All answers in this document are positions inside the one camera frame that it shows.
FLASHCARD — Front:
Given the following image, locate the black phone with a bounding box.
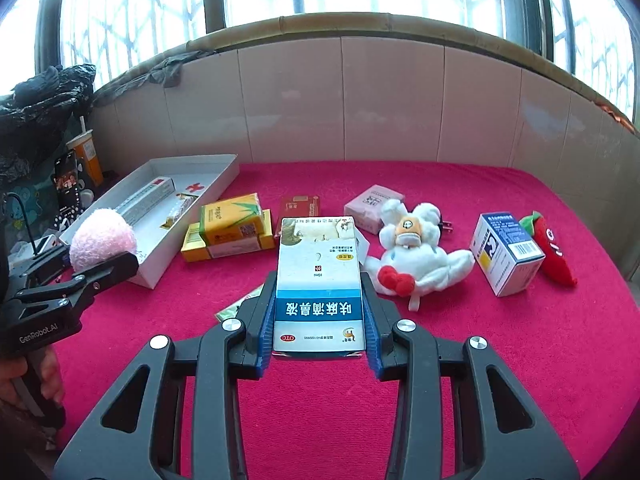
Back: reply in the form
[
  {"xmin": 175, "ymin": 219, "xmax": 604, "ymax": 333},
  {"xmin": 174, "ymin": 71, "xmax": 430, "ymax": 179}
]
[{"xmin": 52, "ymin": 150, "xmax": 83, "ymax": 216}]

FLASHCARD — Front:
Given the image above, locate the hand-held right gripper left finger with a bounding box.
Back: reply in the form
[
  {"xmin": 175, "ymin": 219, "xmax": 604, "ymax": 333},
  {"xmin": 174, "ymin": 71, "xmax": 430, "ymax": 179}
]
[{"xmin": 52, "ymin": 271, "xmax": 278, "ymax": 480}]

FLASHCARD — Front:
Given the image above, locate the white cardboard tray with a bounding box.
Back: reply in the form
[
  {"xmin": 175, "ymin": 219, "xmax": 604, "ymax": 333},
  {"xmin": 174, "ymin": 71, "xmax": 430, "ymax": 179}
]
[{"xmin": 59, "ymin": 154, "xmax": 240, "ymax": 290}]

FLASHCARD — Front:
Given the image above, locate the light blue white medicine box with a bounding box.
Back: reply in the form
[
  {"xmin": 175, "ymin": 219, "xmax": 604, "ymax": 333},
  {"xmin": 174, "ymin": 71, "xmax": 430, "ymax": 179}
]
[{"xmin": 272, "ymin": 216, "xmax": 368, "ymax": 361}]

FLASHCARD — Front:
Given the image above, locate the grey cloth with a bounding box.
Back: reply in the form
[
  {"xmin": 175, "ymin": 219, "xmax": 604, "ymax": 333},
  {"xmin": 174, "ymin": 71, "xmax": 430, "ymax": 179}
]
[{"xmin": 92, "ymin": 50, "xmax": 216, "ymax": 106}]

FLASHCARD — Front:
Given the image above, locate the yellow green box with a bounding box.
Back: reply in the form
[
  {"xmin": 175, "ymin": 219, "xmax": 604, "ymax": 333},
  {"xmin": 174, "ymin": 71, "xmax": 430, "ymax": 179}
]
[{"xmin": 199, "ymin": 193, "xmax": 266, "ymax": 247}]

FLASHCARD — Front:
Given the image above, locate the red box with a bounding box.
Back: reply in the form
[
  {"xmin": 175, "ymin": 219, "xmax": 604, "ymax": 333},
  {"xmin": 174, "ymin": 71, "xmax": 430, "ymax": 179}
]
[{"xmin": 276, "ymin": 194, "xmax": 322, "ymax": 231}]

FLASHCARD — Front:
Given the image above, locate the red blanket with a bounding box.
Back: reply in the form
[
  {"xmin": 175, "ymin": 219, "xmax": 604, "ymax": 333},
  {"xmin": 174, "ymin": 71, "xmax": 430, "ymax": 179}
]
[{"xmin": 50, "ymin": 160, "xmax": 640, "ymax": 480}]

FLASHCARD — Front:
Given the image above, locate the person's left hand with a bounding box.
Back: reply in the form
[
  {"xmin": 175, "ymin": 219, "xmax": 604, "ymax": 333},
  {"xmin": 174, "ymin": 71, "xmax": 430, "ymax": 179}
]
[{"xmin": 0, "ymin": 346, "xmax": 66, "ymax": 413}]

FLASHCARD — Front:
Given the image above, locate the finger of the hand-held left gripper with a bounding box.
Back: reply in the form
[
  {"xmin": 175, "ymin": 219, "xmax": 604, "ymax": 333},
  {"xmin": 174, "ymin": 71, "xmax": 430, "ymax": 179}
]
[
  {"xmin": 22, "ymin": 246, "xmax": 71, "ymax": 283},
  {"xmin": 72, "ymin": 251, "xmax": 140, "ymax": 295}
]

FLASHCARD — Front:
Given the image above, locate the black cable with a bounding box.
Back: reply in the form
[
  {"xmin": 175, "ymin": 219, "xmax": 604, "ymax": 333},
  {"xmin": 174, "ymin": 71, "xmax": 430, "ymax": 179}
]
[{"xmin": 12, "ymin": 194, "xmax": 42, "ymax": 257}]

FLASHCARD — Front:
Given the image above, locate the pink packet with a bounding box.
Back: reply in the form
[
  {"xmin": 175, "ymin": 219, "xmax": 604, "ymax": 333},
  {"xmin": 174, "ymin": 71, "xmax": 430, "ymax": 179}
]
[{"xmin": 343, "ymin": 184, "xmax": 406, "ymax": 235}]

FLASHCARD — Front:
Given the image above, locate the teal printed cloth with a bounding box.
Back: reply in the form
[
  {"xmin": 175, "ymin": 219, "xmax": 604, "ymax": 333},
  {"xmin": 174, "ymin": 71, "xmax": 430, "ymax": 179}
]
[{"xmin": 0, "ymin": 180, "xmax": 61, "ymax": 246}]

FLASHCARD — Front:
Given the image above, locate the dark blue white box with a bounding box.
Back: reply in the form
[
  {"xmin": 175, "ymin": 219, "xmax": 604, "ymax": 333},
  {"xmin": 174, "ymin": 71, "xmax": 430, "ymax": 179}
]
[{"xmin": 470, "ymin": 211, "xmax": 546, "ymax": 297}]

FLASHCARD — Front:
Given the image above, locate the black plastic bag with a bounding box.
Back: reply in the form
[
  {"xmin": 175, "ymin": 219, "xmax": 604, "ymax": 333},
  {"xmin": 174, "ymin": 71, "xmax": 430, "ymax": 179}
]
[{"xmin": 0, "ymin": 64, "xmax": 97, "ymax": 176}]

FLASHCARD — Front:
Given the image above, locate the white plush toy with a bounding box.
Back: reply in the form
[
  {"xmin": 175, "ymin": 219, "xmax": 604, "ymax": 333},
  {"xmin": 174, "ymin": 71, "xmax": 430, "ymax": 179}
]
[{"xmin": 361, "ymin": 199, "xmax": 476, "ymax": 312}]

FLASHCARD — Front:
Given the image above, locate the yellow orange box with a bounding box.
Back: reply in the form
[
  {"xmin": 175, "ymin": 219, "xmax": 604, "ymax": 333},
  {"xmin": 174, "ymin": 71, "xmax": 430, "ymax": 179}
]
[{"xmin": 181, "ymin": 210, "xmax": 277, "ymax": 263}]

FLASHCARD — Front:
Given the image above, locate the red chili plush toy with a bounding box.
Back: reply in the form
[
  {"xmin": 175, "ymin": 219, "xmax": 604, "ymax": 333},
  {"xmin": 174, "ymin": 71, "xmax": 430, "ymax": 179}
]
[{"xmin": 518, "ymin": 211, "xmax": 578, "ymax": 288}]

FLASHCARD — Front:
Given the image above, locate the pink fluffy ball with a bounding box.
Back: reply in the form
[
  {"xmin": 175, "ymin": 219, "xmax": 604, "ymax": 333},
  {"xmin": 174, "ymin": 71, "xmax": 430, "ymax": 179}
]
[{"xmin": 69, "ymin": 208, "xmax": 138, "ymax": 272}]

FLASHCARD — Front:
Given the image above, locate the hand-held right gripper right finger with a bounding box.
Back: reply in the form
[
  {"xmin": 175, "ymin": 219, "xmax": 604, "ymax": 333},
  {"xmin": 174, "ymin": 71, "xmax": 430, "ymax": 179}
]
[{"xmin": 361, "ymin": 271, "xmax": 581, "ymax": 480}]

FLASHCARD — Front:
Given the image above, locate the green sachet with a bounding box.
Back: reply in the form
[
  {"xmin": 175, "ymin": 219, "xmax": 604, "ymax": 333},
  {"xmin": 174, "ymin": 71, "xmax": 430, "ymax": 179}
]
[{"xmin": 214, "ymin": 284, "xmax": 266, "ymax": 323}]

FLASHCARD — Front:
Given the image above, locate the long white tube box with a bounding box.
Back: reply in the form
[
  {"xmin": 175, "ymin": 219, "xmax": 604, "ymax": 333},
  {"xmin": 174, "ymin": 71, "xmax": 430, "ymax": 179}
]
[{"xmin": 116, "ymin": 176, "xmax": 176, "ymax": 223}]

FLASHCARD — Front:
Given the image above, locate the orange drink cup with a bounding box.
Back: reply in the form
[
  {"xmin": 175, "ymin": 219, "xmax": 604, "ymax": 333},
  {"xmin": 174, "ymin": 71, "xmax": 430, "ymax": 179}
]
[{"xmin": 66, "ymin": 116, "xmax": 105, "ymax": 188}]

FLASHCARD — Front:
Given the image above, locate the small clear plastic packet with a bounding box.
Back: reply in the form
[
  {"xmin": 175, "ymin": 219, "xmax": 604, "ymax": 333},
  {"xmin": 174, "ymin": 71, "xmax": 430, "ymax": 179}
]
[{"xmin": 160, "ymin": 192, "xmax": 196, "ymax": 228}]

